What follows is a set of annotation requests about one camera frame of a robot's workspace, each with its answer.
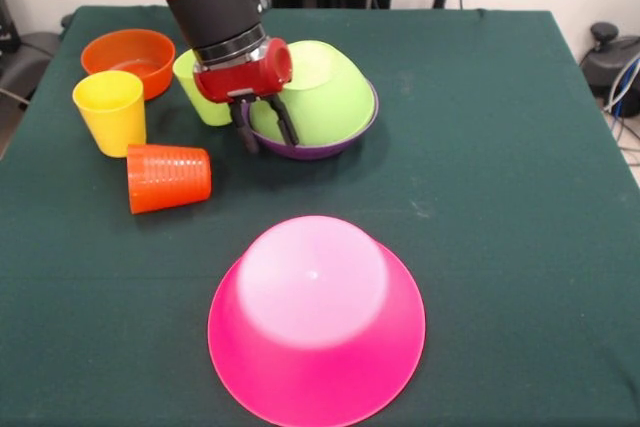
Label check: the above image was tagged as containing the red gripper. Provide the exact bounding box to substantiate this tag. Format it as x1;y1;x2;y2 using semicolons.
193;37;301;155

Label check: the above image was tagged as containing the green bowl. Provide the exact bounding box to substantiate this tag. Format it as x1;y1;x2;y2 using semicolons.
249;40;377;147

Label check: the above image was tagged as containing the pink bowl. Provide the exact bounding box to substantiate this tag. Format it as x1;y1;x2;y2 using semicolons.
207;215;427;427

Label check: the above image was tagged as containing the purple bowl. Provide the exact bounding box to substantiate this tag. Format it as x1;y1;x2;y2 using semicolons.
239;77;380;162

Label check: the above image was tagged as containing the green cup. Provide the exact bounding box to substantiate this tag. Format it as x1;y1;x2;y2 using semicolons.
172;49;234;127

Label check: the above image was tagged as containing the orange cup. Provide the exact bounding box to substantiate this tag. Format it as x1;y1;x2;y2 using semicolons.
125;143;213;215

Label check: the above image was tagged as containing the tall yellow cup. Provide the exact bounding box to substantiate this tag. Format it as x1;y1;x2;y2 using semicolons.
72;71;148;158

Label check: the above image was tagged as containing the orange bowl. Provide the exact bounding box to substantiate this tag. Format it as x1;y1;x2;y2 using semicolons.
80;28;177;101

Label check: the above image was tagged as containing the dark green tablecloth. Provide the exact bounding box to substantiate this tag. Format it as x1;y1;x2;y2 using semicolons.
0;5;640;427

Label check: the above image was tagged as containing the bundle of cables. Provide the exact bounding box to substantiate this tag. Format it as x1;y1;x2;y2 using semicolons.
602;54;640;166

